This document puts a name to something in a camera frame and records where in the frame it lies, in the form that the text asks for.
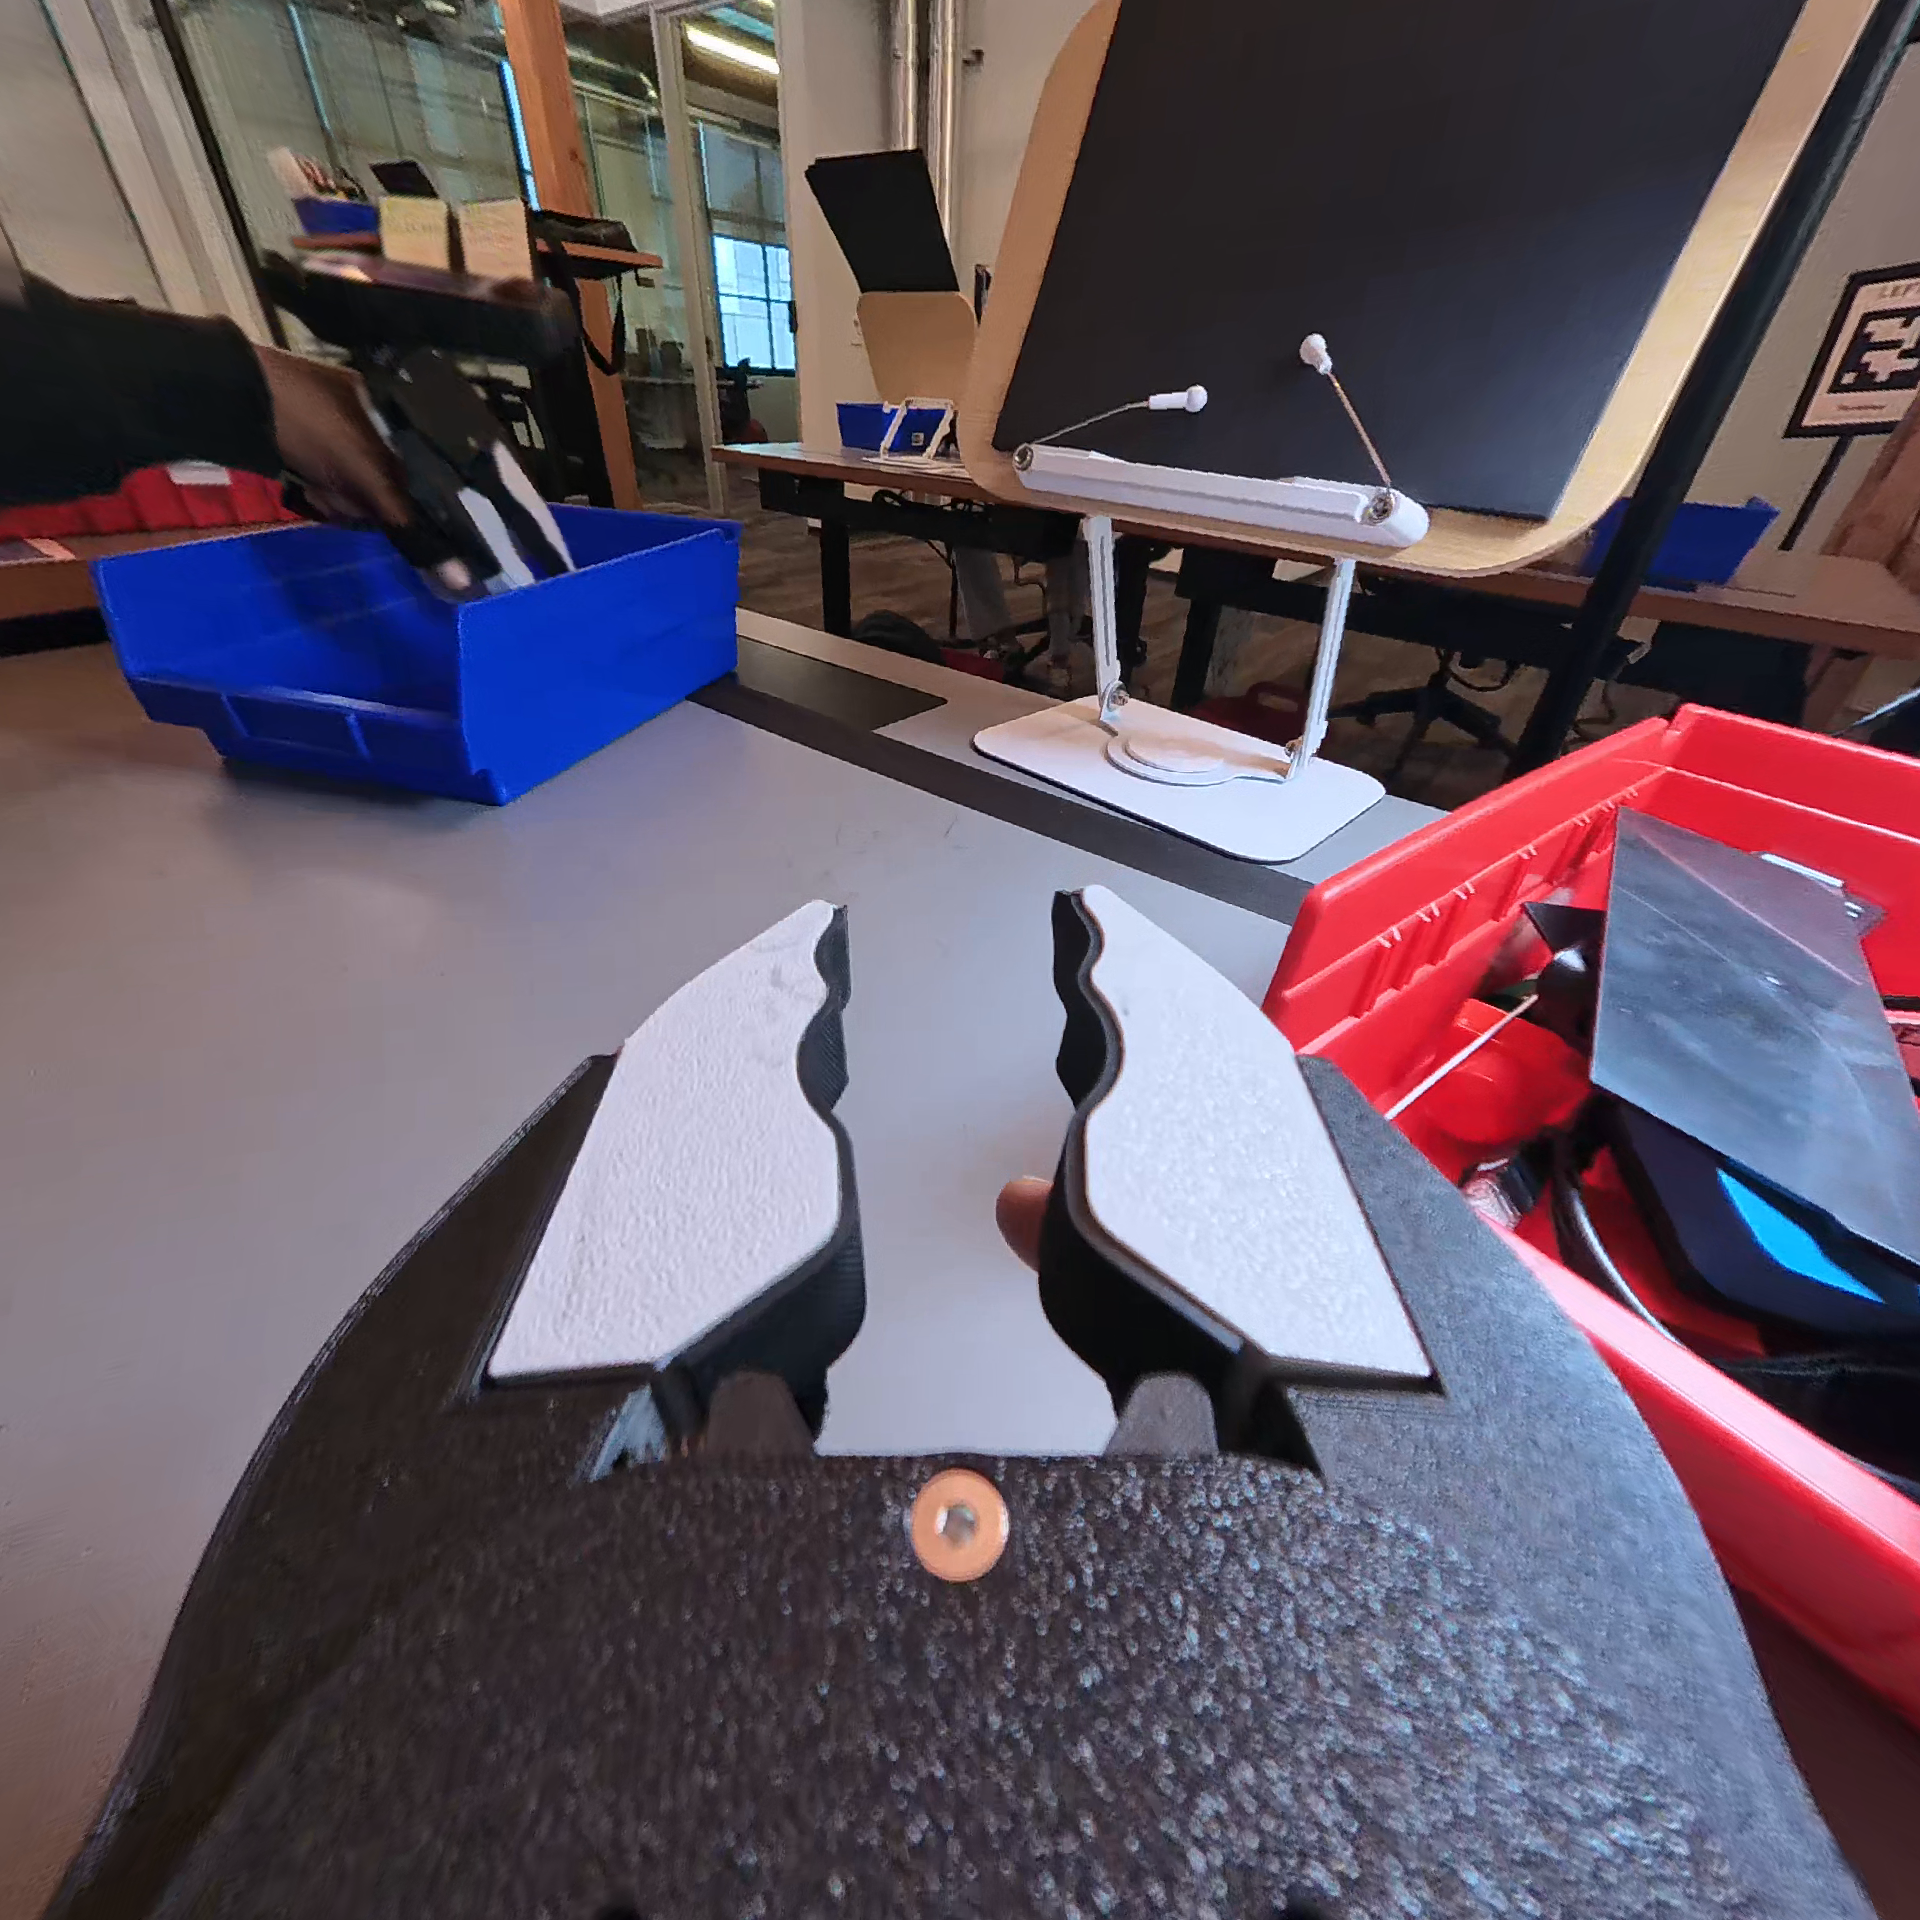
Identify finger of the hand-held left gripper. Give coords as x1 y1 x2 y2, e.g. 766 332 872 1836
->
477 448 577 589
447 476 530 597

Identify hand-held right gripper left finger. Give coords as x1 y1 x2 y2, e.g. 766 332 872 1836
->
483 897 872 1463

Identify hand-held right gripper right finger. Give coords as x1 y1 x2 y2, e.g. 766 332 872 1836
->
1040 886 1434 1459

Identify red plastic bin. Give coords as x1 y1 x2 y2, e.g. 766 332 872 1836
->
1265 704 1920 1729

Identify dark metal plate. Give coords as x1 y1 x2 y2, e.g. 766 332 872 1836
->
1587 807 1920 1263

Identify person's left forearm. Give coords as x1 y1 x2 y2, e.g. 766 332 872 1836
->
0 275 290 511

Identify black bag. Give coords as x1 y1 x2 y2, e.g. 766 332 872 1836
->
527 211 635 375

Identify wooden support column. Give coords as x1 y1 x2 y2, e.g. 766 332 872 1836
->
498 0 644 514

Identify dark blue pouch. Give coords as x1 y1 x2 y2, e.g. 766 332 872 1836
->
1609 1100 1920 1341

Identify black wood-framed board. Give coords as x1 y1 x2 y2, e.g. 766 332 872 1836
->
961 0 1890 583
808 146 980 408

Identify long wooden table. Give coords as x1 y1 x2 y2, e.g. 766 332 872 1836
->
713 438 1920 722

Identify black-white marker sign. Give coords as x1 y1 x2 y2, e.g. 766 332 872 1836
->
1782 263 1920 442

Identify black-handled metal pick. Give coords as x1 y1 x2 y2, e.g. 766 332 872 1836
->
1382 897 1613 1124

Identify black strap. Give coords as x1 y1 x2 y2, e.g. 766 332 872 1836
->
1722 1340 1920 1483

